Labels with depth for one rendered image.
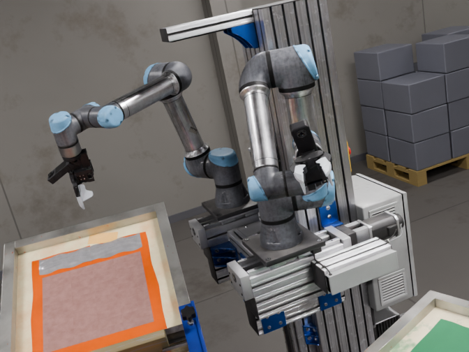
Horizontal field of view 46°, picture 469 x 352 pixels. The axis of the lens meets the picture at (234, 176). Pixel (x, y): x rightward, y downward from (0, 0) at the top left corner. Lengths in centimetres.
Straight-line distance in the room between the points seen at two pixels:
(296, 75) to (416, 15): 511
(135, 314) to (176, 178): 394
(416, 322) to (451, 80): 390
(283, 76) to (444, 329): 96
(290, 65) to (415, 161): 391
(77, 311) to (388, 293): 123
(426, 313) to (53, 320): 122
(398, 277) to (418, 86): 323
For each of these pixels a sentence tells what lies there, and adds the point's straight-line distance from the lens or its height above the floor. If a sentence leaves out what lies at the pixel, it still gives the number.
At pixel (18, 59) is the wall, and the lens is 532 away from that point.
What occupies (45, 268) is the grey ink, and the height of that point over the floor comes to 134.
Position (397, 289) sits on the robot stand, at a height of 83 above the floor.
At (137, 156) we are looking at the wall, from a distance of 551.
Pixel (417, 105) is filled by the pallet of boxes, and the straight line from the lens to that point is 540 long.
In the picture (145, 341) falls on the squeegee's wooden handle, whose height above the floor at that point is 124.
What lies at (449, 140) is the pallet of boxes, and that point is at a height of 36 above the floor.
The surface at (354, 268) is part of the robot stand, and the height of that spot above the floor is 117.
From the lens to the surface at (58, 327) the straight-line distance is 186.
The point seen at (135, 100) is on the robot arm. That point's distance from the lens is 197.
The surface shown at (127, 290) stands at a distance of 186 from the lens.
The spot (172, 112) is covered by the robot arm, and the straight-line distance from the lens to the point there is 227.
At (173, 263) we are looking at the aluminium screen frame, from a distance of 184.
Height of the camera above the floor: 209
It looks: 18 degrees down
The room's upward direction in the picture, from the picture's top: 12 degrees counter-clockwise
